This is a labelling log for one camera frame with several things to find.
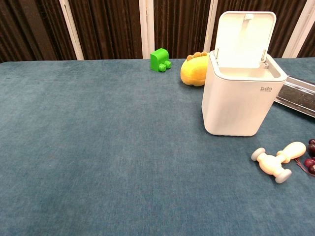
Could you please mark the rectangular metal tray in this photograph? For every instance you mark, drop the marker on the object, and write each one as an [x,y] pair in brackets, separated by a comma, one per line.
[299,94]

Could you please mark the white frame post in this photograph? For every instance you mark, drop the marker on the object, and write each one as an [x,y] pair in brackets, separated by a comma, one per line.
[71,32]
[210,24]
[146,29]
[301,32]

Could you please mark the yellow plush toy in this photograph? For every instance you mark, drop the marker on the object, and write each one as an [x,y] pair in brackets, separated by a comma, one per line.
[193,73]

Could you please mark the teal blue felt-covered table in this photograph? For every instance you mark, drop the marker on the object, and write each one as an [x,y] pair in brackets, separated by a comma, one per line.
[98,147]

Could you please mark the white trash bin lid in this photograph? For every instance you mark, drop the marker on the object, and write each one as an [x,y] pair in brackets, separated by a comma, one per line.
[236,105]

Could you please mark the cream toy hammer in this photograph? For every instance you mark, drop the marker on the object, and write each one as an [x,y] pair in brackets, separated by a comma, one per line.
[269,162]

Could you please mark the dark brown curtain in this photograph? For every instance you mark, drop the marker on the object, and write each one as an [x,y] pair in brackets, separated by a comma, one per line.
[110,24]

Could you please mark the green toy block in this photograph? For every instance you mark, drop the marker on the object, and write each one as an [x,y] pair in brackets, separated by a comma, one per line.
[157,59]

